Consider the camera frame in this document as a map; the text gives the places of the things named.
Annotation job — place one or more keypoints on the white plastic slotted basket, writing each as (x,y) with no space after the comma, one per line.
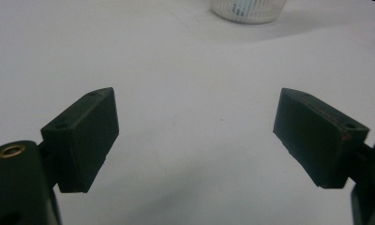
(263,12)

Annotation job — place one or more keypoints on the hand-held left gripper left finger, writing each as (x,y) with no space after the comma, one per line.
(82,140)

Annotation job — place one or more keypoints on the white table mat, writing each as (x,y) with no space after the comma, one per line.
(188,93)

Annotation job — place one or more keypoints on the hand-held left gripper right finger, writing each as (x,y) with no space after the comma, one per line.
(317,137)

